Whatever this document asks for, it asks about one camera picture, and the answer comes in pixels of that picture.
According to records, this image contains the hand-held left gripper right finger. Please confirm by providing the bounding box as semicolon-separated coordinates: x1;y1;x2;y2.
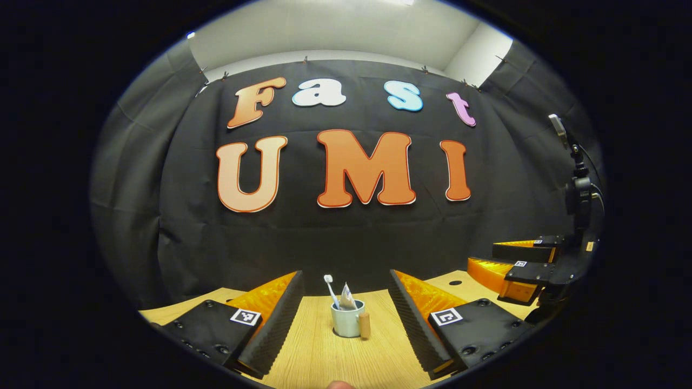
389;269;536;380

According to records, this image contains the wooden desktop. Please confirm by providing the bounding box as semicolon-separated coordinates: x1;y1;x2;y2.
139;270;541;389

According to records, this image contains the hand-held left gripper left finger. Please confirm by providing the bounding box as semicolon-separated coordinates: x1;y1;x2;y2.
154;270;304;379

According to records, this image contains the white toothbrush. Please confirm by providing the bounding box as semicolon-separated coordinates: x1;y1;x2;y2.
323;274;340;310

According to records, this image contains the pale green cup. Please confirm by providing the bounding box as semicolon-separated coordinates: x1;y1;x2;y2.
331;299;371;339

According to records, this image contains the black backdrop cloth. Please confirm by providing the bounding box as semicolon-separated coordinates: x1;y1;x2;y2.
89;41;603;319

